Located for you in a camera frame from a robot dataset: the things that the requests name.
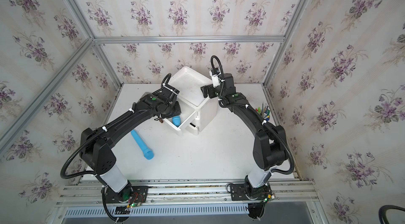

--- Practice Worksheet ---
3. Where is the blue toy microphone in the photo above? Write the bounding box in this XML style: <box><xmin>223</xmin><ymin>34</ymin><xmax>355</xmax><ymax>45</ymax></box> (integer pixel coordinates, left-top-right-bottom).
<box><xmin>130</xmin><ymin>130</ymin><xmax>154</xmax><ymax>160</ymax></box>
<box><xmin>172</xmin><ymin>115</ymin><xmax>181</xmax><ymax>127</ymax></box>

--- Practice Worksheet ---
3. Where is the white top drawer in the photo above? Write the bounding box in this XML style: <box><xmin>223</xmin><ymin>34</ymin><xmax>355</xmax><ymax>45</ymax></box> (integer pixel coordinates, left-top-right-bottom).
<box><xmin>163</xmin><ymin>109</ymin><xmax>199</xmax><ymax>137</ymax></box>

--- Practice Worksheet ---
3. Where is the white drawer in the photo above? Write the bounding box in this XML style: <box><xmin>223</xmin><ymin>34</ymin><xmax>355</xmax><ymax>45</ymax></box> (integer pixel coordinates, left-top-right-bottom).
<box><xmin>163</xmin><ymin>109</ymin><xmax>199</xmax><ymax>137</ymax></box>
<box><xmin>186</xmin><ymin>123</ymin><xmax>199</xmax><ymax>135</ymax></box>

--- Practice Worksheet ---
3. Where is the white three-drawer cabinet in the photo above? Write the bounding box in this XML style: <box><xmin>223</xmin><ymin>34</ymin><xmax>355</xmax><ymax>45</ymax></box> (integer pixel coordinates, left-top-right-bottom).
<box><xmin>169</xmin><ymin>67</ymin><xmax>218</xmax><ymax>133</ymax></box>

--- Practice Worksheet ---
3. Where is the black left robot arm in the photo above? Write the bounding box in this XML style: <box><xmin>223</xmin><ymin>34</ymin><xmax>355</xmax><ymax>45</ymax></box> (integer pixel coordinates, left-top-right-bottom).
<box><xmin>60</xmin><ymin>73</ymin><xmax>181</xmax><ymax>193</ymax></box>

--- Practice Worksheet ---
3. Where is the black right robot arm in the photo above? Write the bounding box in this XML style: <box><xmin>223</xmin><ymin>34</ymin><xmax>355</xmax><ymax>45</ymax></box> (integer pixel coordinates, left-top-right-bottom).
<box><xmin>201</xmin><ymin>55</ymin><xmax>295</xmax><ymax>191</ymax></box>

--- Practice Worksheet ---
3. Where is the white bottom drawer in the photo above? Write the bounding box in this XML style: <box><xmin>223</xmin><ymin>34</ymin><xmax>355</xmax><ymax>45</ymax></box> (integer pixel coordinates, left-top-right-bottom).
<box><xmin>186</xmin><ymin>123</ymin><xmax>199</xmax><ymax>135</ymax></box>

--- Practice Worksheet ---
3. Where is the pink cup of pens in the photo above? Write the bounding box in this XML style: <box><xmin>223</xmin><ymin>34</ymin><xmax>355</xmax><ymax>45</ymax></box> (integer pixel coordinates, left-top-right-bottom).
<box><xmin>256</xmin><ymin>105</ymin><xmax>271</xmax><ymax>121</ymax></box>

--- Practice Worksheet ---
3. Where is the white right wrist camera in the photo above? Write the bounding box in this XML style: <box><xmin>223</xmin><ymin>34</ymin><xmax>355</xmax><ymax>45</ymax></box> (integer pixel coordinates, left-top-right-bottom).
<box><xmin>209</xmin><ymin>69</ymin><xmax>221</xmax><ymax>88</ymax></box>

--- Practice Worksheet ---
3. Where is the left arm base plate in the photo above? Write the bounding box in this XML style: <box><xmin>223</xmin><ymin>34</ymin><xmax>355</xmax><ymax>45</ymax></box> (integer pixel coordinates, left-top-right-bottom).
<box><xmin>102</xmin><ymin>185</ymin><xmax>149</xmax><ymax>216</ymax></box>

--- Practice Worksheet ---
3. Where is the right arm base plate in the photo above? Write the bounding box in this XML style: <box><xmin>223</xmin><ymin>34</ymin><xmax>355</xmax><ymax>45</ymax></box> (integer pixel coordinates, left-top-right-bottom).
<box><xmin>226</xmin><ymin>182</ymin><xmax>275</xmax><ymax>202</ymax></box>

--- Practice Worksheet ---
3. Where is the aluminium mounting rail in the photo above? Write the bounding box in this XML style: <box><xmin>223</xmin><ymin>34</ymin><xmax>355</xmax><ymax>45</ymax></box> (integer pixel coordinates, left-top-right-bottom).
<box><xmin>56</xmin><ymin>179</ymin><xmax>320</xmax><ymax>207</ymax></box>

